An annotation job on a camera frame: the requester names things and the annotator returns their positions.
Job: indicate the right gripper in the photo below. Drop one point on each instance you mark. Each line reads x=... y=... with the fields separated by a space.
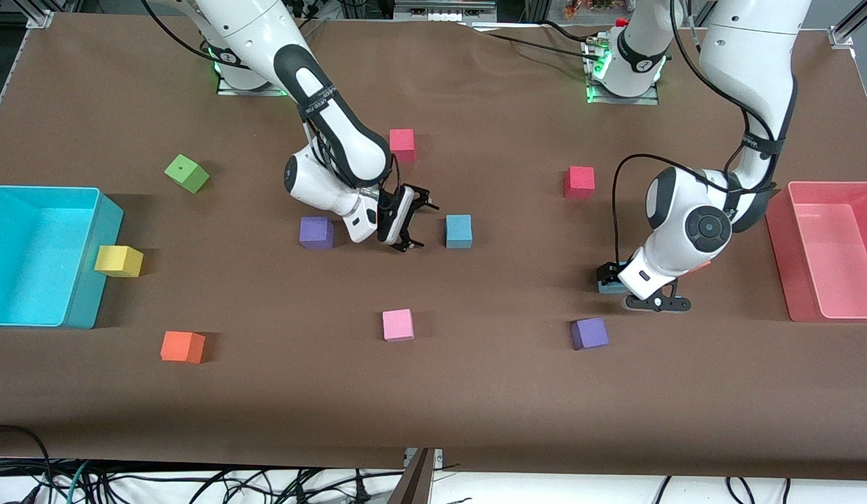
x=390 y=216

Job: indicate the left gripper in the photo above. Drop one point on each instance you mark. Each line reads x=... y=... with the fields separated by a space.
x=607 y=271

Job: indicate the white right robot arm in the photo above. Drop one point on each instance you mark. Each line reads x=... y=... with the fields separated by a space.
x=265 y=28

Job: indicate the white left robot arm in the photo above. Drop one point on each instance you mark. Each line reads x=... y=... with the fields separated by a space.
x=748 y=42

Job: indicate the purple foam block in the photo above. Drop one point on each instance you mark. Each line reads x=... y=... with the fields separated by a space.
x=315 y=232
x=589 y=333

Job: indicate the red foam block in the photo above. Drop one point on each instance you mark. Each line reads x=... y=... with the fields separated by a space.
x=579 y=180
x=404 y=145

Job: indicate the orange foam block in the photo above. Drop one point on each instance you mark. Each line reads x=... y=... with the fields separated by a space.
x=181 y=346
x=700 y=267

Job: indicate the pink foam block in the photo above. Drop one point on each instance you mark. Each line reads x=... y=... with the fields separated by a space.
x=398 y=325

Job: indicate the large table cover sheet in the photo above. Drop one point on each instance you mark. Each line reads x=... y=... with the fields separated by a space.
x=475 y=392

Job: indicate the grey rack device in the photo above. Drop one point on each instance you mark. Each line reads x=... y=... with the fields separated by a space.
x=440 y=10

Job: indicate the pink plastic bin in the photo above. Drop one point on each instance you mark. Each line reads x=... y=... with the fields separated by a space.
x=832 y=266

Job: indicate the green foam block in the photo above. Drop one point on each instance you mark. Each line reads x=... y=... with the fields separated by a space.
x=187 y=173

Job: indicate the yellow foam block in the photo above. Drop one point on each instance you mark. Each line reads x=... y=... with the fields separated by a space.
x=118 y=260

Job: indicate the cyan plastic bin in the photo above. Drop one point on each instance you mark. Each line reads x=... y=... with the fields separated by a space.
x=27 y=266

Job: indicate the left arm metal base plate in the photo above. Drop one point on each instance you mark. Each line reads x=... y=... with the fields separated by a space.
x=622 y=101

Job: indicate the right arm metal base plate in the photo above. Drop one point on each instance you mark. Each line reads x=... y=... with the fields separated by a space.
x=237 y=91

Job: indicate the small silver bracket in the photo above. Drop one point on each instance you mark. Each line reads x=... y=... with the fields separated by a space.
x=439 y=456

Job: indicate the aluminium frame profile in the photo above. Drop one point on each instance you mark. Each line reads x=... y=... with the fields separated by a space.
x=41 y=17
x=842 y=35

